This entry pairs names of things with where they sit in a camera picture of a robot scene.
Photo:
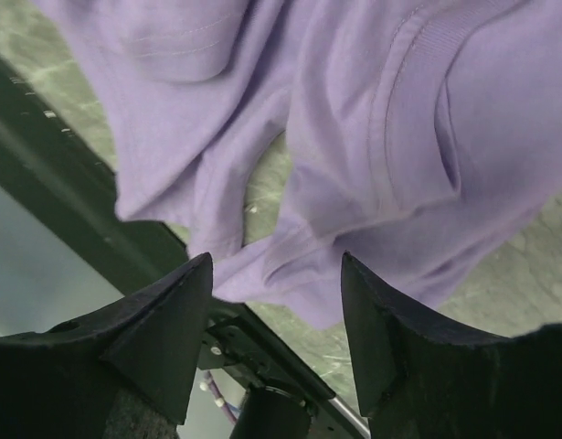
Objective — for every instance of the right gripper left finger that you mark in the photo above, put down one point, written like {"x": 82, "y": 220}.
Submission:
{"x": 123, "y": 371}

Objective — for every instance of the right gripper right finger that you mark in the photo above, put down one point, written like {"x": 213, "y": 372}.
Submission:
{"x": 420, "y": 374}

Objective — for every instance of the purple t shirt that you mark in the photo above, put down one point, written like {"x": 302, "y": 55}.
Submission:
{"x": 417, "y": 135}

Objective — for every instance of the black mounting base bar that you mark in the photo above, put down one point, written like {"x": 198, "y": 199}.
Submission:
{"x": 51, "y": 173}

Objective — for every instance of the aluminium frame rail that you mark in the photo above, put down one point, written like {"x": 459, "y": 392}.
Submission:
{"x": 352, "y": 416}

